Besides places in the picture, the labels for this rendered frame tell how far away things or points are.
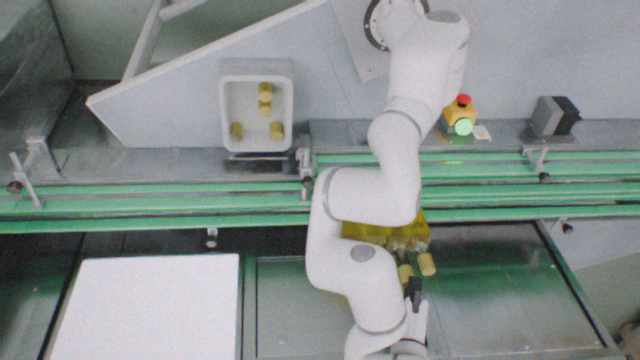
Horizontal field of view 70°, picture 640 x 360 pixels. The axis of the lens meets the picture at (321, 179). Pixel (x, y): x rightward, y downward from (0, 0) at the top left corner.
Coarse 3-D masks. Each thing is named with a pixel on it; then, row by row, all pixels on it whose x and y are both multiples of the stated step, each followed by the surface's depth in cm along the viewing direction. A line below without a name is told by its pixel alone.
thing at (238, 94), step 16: (224, 80) 104; (240, 80) 105; (256, 80) 105; (272, 80) 106; (288, 80) 106; (224, 96) 108; (240, 96) 116; (256, 96) 116; (272, 96) 117; (288, 96) 109; (224, 112) 110; (240, 112) 119; (256, 112) 120; (272, 112) 120; (288, 112) 112; (224, 128) 113; (256, 128) 123; (288, 128) 116; (224, 144) 117; (240, 144) 119; (256, 144) 120; (272, 144) 120; (288, 144) 119
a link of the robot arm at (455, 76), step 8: (464, 48) 78; (456, 56) 78; (464, 56) 80; (456, 64) 79; (456, 72) 80; (448, 80) 81; (456, 80) 81; (448, 88) 82; (456, 88) 83; (448, 96) 83; (456, 96) 85; (448, 104) 85
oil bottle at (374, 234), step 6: (366, 228) 114; (372, 228) 114; (378, 228) 114; (384, 228) 115; (366, 234) 113; (372, 234) 113; (378, 234) 113; (384, 234) 113; (366, 240) 112; (372, 240) 112; (378, 240) 112; (384, 240) 112; (384, 246) 112
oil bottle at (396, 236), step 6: (390, 228) 114; (396, 228) 115; (402, 228) 115; (390, 234) 113; (396, 234) 113; (402, 234) 113; (408, 234) 114; (390, 240) 113; (396, 240) 112; (402, 240) 112; (408, 240) 113; (390, 246) 113; (396, 246) 113; (390, 252) 115
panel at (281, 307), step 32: (96, 256) 120; (128, 256) 121; (160, 256) 121; (192, 256) 122; (256, 256) 124; (288, 256) 124; (256, 288) 118; (288, 288) 118; (320, 288) 118; (256, 320) 112; (288, 320) 111; (320, 320) 112; (352, 320) 112; (256, 352) 106; (288, 352) 105; (320, 352) 106; (384, 352) 106
